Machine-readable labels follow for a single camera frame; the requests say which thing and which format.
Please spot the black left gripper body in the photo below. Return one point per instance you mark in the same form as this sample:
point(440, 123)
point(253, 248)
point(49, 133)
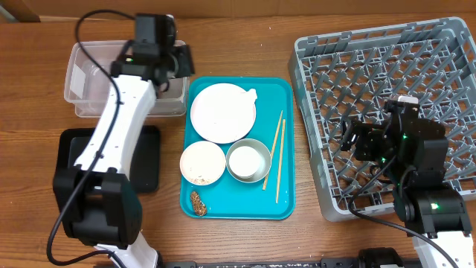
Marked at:
point(181, 61)

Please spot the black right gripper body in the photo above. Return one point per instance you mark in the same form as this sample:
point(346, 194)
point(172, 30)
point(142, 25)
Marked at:
point(370, 146)

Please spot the white napkin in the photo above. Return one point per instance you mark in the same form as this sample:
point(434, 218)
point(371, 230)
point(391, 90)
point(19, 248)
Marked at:
point(249, 96)

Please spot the small pink bowl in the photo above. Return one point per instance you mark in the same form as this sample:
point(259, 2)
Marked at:
point(202, 163)

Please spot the grey bowl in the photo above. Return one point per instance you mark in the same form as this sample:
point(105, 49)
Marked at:
point(264, 154)

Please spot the white cup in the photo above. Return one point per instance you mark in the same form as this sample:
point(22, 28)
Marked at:
point(244, 162)

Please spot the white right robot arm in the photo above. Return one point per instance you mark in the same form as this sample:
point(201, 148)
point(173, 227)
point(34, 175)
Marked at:
point(432, 213)

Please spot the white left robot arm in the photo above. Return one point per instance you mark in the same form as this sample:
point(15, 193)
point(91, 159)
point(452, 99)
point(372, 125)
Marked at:
point(99, 212)

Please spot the grey dishwasher rack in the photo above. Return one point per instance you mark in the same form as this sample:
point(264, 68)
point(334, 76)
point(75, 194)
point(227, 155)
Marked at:
point(343, 80)

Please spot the clear plastic bin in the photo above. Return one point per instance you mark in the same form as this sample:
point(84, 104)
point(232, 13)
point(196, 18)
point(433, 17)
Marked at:
point(88, 89)

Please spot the large pink plate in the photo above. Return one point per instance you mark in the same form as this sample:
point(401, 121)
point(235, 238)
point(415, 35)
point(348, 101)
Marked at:
point(218, 115)

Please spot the black plastic tray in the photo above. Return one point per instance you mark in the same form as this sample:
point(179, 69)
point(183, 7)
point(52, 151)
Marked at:
point(144, 172)

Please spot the wooden chopstick right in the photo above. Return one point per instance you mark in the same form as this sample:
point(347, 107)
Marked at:
point(283, 130)

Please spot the wooden chopstick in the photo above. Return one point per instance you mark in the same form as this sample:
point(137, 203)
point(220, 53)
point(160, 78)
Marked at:
point(283, 130)
point(273, 149)

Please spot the teal serving tray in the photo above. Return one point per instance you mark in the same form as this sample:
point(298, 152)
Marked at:
point(229, 198)

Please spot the wooden chopstick left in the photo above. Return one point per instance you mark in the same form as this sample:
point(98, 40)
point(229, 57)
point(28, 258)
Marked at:
point(273, 149)

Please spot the brown food scrap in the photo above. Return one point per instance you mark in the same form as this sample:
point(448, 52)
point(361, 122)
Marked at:
point(199, 208)

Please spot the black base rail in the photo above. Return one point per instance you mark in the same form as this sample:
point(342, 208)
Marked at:
point(323, 263)

